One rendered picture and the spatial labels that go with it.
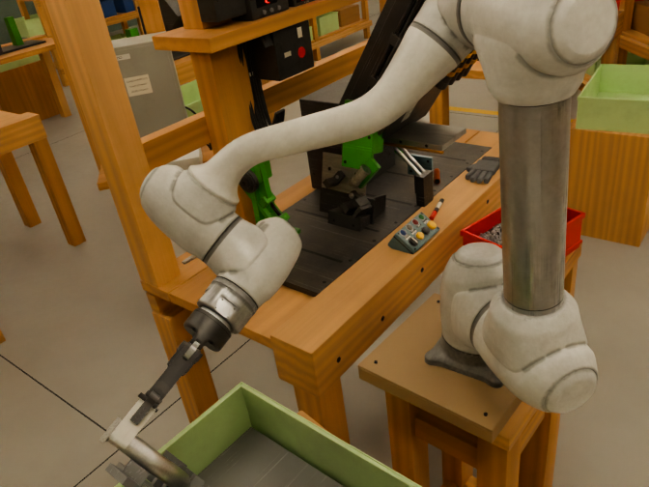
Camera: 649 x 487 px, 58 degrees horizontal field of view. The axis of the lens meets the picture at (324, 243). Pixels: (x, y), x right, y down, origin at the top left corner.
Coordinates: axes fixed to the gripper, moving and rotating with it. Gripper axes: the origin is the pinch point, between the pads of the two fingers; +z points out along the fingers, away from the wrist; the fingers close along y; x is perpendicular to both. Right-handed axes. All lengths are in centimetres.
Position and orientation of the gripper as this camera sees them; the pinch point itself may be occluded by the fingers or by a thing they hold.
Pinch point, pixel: (131, 424)
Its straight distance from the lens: 98.0
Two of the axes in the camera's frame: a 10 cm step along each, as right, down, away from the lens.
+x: 7.8, 6.3, 0.7
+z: -5.5, 7.3, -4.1
